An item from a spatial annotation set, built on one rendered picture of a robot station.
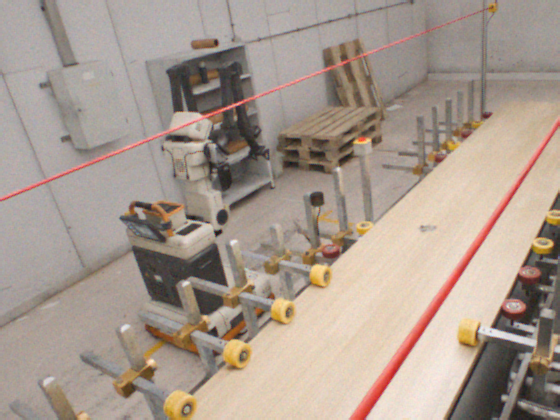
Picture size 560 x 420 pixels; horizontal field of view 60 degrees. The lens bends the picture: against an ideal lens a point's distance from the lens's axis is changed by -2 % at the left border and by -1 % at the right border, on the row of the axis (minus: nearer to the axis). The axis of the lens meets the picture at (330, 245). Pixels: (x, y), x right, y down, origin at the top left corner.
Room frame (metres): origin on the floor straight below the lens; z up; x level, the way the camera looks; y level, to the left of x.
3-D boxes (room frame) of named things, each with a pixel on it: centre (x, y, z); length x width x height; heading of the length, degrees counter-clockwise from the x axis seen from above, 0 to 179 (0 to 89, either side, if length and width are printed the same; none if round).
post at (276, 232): (1.80, 0.22, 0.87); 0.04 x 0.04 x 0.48; 54
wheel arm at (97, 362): (1.17, 0.70, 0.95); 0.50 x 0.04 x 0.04; 54
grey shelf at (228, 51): (4.84, 0.97, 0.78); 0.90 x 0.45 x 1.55; 144
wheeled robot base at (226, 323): (2.73, 0.87, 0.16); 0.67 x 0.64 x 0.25; 144
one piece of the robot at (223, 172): (2.96, 0.70, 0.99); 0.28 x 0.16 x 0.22; 54
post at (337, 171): (2.20, -0.08, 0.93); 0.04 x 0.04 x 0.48; 54
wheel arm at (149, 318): (1.38, 0.55, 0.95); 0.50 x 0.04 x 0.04; 54
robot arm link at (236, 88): (2.98, 0.42, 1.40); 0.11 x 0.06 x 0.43; 54
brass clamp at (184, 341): (1.38, 0.52, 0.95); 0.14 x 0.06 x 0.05; 144
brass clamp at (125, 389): (1.18, 0.67, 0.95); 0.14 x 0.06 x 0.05; 144
